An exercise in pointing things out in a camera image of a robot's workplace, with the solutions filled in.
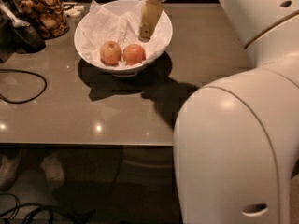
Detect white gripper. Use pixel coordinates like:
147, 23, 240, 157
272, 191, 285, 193
139, 0, 167, 39

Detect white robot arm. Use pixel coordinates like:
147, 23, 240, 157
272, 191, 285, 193
173, 0, 299, 224

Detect white ceramic bowl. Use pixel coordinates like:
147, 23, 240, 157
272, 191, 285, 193
73, 0, 174, 78

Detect white crumpled paper liner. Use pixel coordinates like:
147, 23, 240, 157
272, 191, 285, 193
79, 0, 168, 69

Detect small white items on table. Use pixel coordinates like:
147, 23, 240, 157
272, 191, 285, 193
64, 4, 84, 18

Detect glass jar of dried chips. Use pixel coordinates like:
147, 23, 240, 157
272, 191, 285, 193
13, 0, 69, 39

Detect black round device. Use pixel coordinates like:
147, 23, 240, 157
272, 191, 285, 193
13, 25, 46, 53

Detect white right shoe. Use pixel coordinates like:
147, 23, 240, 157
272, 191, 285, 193
40, 153, 65, 190

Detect white shoe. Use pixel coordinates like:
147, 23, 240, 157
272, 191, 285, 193
40, 153, 65, 190
0, 152, 22, 191

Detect white left shoe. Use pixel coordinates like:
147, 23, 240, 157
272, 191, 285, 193
0, 152, 22, 191

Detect black cable on table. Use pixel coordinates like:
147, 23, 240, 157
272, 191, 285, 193
0, 68, 48, 105

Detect silver handle tool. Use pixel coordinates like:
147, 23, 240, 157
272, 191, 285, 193
0, 0, 30, 28

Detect black floor cables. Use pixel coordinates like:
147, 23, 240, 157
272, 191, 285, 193
0, 192, 64, 224

